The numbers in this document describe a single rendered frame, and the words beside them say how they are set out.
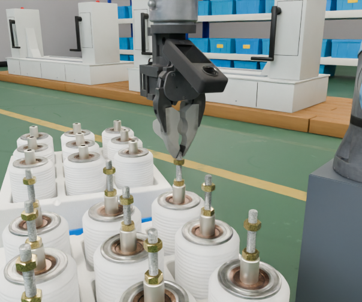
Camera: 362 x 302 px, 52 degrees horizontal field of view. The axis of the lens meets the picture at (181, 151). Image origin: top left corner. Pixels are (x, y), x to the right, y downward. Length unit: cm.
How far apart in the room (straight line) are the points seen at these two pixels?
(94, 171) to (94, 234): 29
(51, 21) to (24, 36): 279
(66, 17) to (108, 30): 409
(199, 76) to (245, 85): 195
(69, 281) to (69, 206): 39
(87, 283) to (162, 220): 15
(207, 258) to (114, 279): 13
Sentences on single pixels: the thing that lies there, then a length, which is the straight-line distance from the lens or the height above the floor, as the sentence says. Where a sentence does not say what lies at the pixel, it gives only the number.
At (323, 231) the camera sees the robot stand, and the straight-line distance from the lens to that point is 71.
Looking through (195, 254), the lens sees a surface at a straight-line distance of 53.
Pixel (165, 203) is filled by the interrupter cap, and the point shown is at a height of 25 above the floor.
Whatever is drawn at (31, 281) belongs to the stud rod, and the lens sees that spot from 39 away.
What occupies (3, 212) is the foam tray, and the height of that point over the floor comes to 17.
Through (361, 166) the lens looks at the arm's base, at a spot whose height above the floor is 33.
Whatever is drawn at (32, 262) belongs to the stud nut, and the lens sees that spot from 37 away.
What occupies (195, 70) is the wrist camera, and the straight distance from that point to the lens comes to 52.
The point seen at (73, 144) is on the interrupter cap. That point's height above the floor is 25.
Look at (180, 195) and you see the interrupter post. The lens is 65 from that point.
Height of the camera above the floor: 53
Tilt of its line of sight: 17 degrees down
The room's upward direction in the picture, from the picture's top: straight up
